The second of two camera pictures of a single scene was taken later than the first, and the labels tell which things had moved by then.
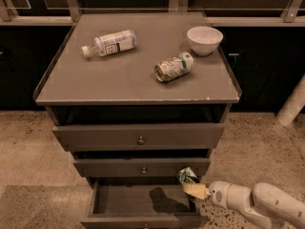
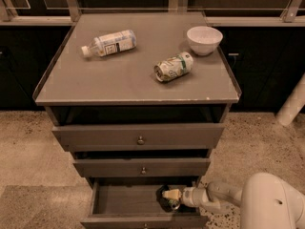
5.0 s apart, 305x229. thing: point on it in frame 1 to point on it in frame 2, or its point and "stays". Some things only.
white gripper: x=218 y=192 to x=190 y=196
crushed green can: x=186 y=176 to x=169 y=198
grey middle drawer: x=140 y=167 stays
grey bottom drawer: x=142 y=203 stays
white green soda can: x=173 y=67 stays
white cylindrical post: x=294 y=105 stays
